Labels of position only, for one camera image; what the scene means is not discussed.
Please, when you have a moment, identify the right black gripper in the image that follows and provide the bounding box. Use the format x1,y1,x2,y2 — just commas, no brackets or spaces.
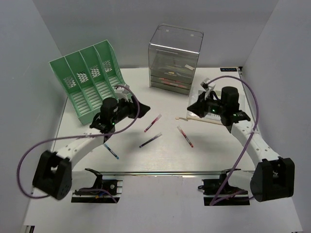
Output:
188,91,226,118

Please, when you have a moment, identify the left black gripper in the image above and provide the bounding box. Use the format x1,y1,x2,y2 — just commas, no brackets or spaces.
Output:
111,96,151,125

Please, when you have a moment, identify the red orange highlighter pen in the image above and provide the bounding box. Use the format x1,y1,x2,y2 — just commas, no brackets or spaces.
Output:
161,82,187,89

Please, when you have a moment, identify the beige eraser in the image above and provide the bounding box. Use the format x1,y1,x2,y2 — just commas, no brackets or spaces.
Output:
185,64,194,70

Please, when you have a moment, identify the blue pen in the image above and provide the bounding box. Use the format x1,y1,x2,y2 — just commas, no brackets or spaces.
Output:
104,144,120,160

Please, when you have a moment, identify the clear plastic drawer cabinet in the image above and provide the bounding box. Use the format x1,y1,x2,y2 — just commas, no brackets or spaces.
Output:
148,24,204,95

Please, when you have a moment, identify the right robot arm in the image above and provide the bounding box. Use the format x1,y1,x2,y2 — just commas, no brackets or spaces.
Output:
187,86,295,205

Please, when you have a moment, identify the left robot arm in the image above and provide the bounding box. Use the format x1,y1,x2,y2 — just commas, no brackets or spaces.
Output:
32,97,151,200

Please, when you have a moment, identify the dark purple pen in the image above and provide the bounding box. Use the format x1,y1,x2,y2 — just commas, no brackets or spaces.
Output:
139,133,162,148

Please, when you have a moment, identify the small blue label sticker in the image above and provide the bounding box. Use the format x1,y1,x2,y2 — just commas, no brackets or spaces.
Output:
220,67,238,72

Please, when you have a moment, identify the green plastic file organizer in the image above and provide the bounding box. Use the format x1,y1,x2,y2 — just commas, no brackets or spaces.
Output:
50,40,125,125

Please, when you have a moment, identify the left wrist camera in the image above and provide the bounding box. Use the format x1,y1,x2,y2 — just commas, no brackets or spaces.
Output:
114,84,129,102

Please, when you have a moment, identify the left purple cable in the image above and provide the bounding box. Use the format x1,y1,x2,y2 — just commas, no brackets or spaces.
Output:
16,84,140,200

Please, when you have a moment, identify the purple cable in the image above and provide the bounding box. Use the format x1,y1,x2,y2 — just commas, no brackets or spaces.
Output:
16,84,140,200
209,75,258,206

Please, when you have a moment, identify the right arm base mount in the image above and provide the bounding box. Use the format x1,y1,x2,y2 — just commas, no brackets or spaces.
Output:
197,169,252,206

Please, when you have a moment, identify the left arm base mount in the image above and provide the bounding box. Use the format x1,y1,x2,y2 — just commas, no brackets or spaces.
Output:
71,168,123,203

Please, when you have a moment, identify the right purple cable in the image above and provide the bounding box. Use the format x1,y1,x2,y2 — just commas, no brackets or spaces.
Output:
209,75,258,206

